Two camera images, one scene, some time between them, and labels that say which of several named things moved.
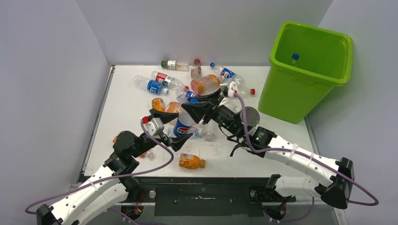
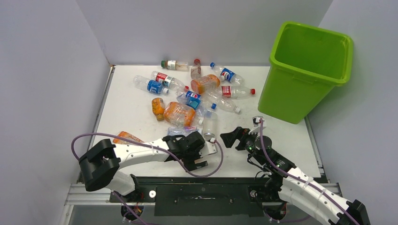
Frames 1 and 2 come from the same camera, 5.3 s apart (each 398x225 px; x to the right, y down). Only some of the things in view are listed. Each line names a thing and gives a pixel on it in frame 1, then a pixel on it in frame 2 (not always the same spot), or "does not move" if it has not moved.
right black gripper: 198,110 to 229,138
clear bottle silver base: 210,132 does not move
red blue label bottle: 168,81 does not move
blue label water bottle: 149,85 does not move
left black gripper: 164,117 to 190,164
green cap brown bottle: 172,64 does not move
